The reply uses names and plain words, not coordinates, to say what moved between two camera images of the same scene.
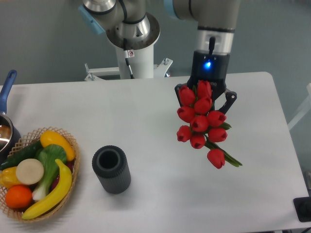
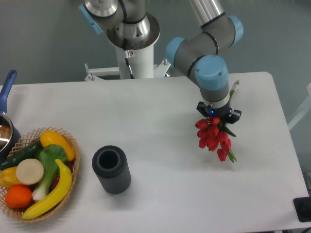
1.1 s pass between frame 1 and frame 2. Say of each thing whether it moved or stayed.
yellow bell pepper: stayed
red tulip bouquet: moved
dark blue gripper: moved
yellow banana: stayed
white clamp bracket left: stayed
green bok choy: stayed
